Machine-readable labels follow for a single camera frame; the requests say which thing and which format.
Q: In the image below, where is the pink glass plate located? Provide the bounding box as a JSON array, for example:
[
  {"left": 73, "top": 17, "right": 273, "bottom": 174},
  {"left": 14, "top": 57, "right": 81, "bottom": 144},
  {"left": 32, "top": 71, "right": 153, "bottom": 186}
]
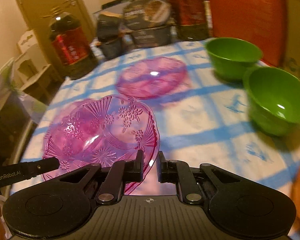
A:
[
  {"left": 115, "top": 56, "right": 187, "bottom": 100},
  {"left": 42, "top": 95, "right": 160, "bottom": 181}
]

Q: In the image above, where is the green plastic bowl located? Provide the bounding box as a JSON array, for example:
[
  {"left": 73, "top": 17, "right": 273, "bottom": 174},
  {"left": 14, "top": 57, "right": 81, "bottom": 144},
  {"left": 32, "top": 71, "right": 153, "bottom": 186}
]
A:
[
  {"left": 205, "top": 37, "right": 263, "bottom": 82},
  {"left": 243, "top": 66, "right": 300, "bottom": 137}
]

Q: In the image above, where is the blue checked tablecloth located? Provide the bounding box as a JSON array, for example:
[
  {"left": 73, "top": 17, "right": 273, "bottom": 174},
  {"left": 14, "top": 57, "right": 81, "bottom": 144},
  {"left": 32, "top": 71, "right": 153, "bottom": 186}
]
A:
[{"left": 9, "top": 38, "right": 300, "bottom": 240}]

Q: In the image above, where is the white wooden chair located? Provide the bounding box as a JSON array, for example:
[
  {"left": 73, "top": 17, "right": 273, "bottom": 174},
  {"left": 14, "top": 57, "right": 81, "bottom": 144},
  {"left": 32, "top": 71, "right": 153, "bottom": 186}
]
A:
[{"left": 14, "top": 30, "right": 64, "bottom": 101}]

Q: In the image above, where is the lower dark food cup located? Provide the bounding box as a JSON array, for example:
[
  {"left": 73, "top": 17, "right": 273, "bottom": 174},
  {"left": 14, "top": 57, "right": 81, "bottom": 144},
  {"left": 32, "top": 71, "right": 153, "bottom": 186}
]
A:
[{"left": 98, "top": 37, "right": 124, "bottom": 60}]

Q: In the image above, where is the dark food cup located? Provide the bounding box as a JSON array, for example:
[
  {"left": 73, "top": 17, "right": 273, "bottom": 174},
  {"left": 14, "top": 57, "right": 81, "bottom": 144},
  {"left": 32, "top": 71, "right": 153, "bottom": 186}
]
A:
[
  {"left": 96, "top": 11, "right": 123, "bottom": 42},
  {"left": 98, "top": 37, "right": 124, "bottom": 60}
]

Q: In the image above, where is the left cooking oil bottle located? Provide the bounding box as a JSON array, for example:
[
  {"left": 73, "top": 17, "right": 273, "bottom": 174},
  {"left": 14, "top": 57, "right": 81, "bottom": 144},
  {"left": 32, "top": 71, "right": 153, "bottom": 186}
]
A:
[{"left": 49, "top": 8, "right": 98, "bottom": 80}]

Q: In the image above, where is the cooking oil bottle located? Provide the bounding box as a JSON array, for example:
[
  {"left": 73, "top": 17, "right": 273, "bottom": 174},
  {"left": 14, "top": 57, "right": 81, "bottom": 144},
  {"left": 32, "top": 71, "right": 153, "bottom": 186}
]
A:
[
  {"left": 168, "top": 0, "right": 209, "bottom": 41},
  {"left": 49, "top": 8, "right": 98, "bottom": 80}
]

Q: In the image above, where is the lower instant meal box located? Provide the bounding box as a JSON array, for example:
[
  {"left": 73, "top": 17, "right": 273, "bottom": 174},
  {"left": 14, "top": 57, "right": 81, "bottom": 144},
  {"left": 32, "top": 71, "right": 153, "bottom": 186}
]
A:
[{"left": 130, "top": 25, "right": 172, "bottom": 48}]

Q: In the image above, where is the upper dark food cup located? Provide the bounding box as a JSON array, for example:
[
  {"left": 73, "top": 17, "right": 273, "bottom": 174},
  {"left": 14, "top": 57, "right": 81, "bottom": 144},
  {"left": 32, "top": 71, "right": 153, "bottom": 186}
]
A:
[{"left": 96, "top": 11, "right": 123, "bottom": 42}]

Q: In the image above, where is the right cooking oil bottle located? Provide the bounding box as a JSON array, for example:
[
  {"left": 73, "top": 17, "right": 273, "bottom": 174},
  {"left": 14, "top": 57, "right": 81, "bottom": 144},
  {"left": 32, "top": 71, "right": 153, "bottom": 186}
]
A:
[{"left": 168, "top": 0, "right": 209, "bottom": 41}]

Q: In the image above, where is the tilted instant meal box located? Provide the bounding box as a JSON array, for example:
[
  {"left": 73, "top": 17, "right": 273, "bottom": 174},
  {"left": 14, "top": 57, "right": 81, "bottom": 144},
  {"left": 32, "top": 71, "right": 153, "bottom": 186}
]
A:
[{"left": 123, "top": 0, "right": 172, "bottom": 30}]

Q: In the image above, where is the brown cardboard box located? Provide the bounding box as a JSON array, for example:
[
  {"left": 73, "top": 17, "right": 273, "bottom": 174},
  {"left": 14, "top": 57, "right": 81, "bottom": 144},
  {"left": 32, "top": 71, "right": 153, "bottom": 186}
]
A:
[{"left": 282, "top": 0, "right": 300, "bottom": 86}]

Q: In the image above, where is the red fabric tote bag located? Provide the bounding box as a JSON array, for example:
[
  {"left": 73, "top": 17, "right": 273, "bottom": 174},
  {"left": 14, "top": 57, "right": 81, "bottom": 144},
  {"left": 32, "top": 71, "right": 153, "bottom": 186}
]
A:
[{"left": 209, "top": 0, "right": 288, "bottom": 67}]

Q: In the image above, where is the wooden door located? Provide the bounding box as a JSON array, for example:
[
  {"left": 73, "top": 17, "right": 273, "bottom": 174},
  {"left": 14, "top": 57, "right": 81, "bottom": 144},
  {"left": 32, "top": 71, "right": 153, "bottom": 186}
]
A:
[{"left": 16, "top": 0, "right": 94, "bottom": 66}]

